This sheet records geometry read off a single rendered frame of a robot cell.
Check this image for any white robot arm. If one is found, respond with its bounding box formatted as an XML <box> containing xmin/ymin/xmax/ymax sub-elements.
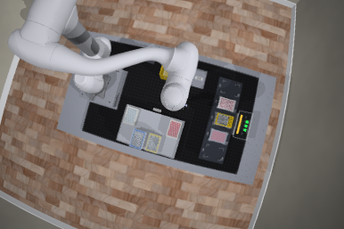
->
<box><xmin>7</xmin><ymin>0</ymin><xmax>199</xmax><ymax>111</ymax></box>

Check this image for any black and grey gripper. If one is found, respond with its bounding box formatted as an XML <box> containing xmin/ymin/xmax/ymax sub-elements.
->
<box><xmin>183</xmin><ymin>103</ymin><xmax>190</xmax><ymax>110</ymax></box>

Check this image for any pink and pale blue well plate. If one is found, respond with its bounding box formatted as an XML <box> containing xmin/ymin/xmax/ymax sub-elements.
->
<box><xmin>209</xmin><ymin>128</ymin><xmax>228</xmax><ymax>144</ymax></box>

